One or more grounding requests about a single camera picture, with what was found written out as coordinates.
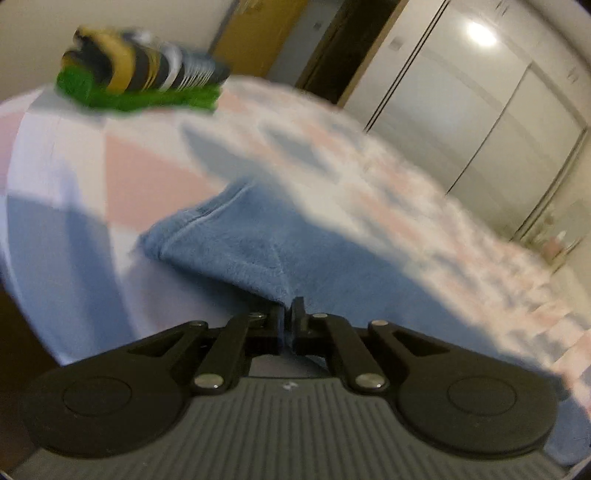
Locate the white bedside shelf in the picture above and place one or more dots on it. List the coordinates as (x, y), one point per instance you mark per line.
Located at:
(554, 244)

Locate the checkered bear print blanket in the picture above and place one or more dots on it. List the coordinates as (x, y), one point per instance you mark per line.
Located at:
(55, 184)

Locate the dark wooden door frame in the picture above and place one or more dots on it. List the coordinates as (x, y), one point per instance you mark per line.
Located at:
(341, 50)

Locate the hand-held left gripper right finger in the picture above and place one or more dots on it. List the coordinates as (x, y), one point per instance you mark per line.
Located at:
(298, 323)

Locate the blue towel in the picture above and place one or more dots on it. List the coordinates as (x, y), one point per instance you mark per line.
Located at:
(258, 249)

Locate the folded green cloth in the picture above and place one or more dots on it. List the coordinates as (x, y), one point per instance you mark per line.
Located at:
(138, 99)

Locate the wooden door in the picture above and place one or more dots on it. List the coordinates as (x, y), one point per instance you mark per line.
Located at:
(258, 32)

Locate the folded striped dark garment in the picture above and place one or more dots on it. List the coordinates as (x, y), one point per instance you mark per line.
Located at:
(138, 60)

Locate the white sliding door wardrobe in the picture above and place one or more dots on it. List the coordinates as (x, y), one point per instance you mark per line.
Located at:
(461, 101)

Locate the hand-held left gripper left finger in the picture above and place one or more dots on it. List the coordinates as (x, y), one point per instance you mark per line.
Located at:
(276, 325)

